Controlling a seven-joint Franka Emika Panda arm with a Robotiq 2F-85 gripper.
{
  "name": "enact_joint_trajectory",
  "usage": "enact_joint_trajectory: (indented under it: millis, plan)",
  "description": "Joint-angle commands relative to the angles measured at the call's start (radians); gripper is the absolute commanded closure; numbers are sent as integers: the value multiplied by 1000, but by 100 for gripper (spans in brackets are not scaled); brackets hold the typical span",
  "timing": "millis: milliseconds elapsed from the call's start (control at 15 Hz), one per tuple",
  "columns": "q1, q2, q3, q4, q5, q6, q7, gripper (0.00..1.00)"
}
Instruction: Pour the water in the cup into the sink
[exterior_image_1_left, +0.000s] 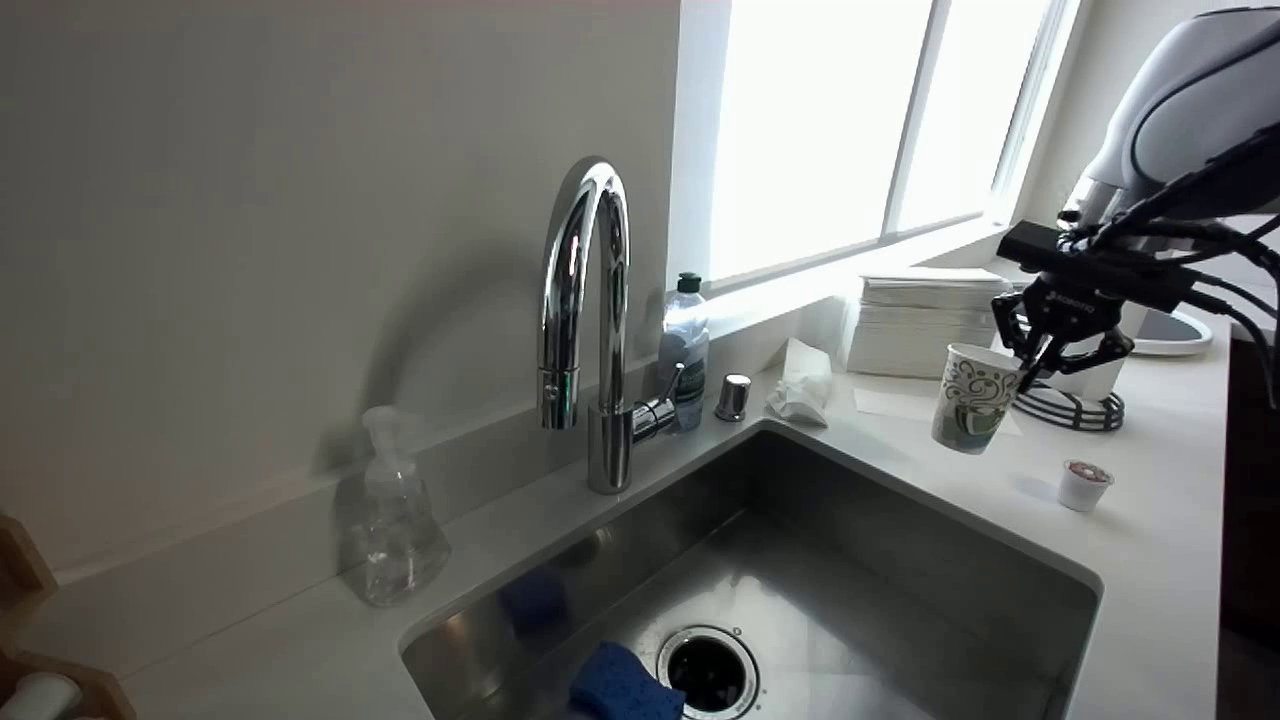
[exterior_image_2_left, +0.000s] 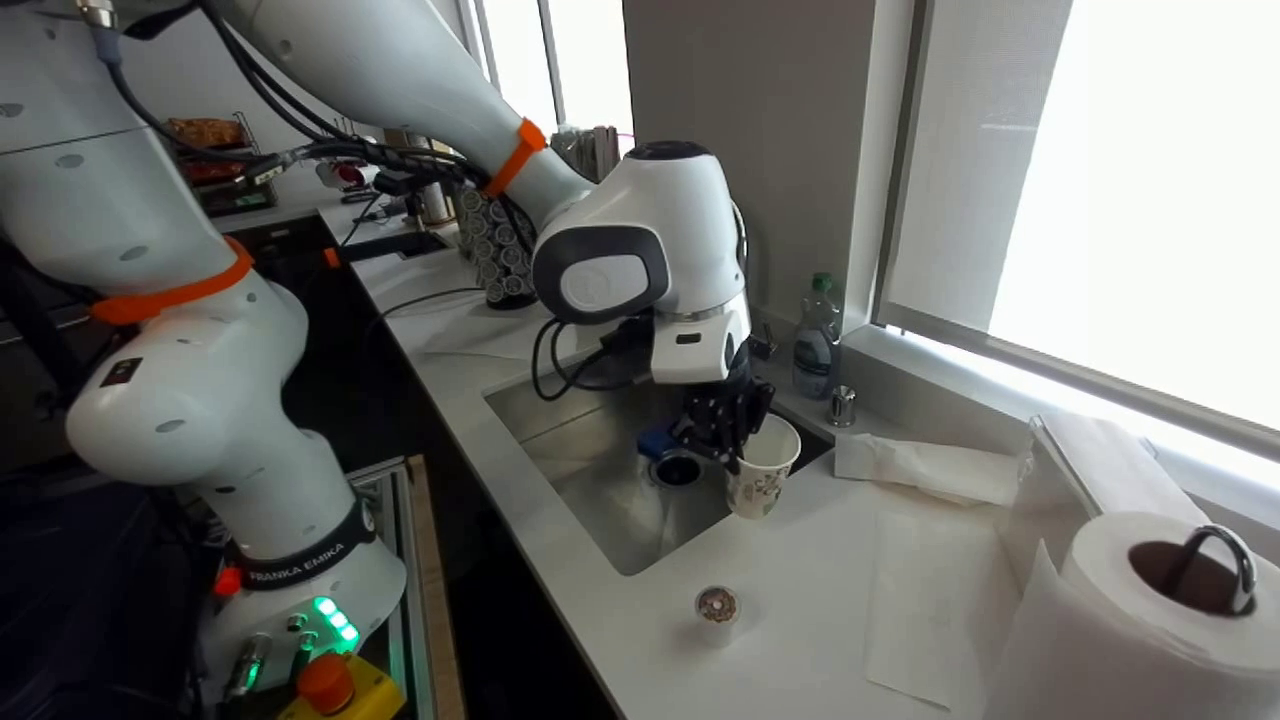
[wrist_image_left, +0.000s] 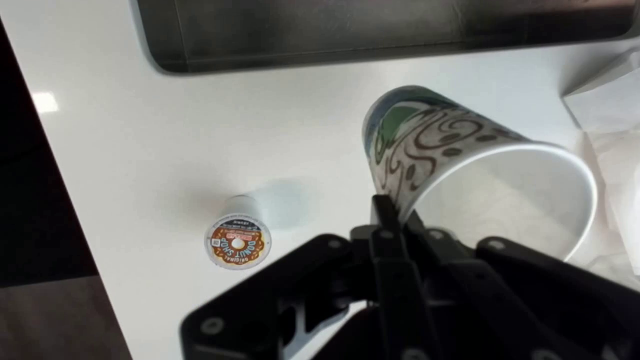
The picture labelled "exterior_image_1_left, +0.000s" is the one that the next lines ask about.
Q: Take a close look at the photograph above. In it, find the patterned paper cup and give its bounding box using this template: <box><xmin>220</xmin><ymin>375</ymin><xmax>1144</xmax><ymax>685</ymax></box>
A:
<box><xmin>930</xmin><ymin>339</ymin><xmax>1030</xmax><ymax>460</ymax></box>

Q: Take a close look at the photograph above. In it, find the clear plastic spray bottle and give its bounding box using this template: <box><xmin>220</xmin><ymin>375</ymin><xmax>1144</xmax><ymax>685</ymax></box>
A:
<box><xmin>334</xmin><ymin>405</ymin><xmax>456</xmax><ymax>614</ymax></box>

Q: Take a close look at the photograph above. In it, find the dish soap bottle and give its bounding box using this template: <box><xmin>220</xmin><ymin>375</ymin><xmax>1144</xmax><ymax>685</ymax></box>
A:
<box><xmin>657</xmin><ymin>268</ymin><xmax>713</xmax><ymax>435</ymax></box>

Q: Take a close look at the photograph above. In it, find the sink drain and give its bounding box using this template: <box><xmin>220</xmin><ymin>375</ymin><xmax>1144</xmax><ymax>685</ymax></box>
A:
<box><xmin>652</xmin><ymin>619</ymin><xmax>769</xmax><ymax>720</ymax></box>

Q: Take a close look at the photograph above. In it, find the stainless steel sink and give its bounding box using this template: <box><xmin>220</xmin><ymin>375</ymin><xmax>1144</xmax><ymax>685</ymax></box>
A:
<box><xmin>396</xmin><ymin>417</ymin><xmax>1109</xmax><ymax>720</ymax></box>

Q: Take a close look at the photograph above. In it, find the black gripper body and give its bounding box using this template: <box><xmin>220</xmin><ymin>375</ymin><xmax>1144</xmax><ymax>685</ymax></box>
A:
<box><xmin>1024</xmin><ymin>285</ymin><xmax>1131</xmax><ymax>351</ymax></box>

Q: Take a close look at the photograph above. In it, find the small coffee pod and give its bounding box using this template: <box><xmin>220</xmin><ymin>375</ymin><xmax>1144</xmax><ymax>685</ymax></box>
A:
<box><xmin>1057</xmin><ymin>456</ymin><xmax>1116</xmax><ymax>515</ymax></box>

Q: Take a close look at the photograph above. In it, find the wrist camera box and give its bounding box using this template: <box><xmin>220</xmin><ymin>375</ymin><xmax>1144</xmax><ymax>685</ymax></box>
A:
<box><xmin>998</xmin><ymin>222</ymin><xmax>1200</xmax><ymax>311</ymax></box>

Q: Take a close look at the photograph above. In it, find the chrome gooseneck faucet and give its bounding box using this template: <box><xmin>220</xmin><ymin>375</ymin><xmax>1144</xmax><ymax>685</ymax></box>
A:
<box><xmin>532</xmin><ymin>157</ymin><xmax>679</xmax><ymax>501</ymax></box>

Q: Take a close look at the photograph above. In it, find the window with white frame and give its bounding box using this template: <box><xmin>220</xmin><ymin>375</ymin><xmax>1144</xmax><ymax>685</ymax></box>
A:
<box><xmin>674</xmin><ymin>0</ymin><xmax>1094</xmax><ymax>296</ymax></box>

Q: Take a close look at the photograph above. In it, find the blue sponge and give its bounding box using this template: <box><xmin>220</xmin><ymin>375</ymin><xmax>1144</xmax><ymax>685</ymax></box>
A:
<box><xmin>568</xmin><ymin>642</ymin><xmax>693</xmax><ymax>720</ymax></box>

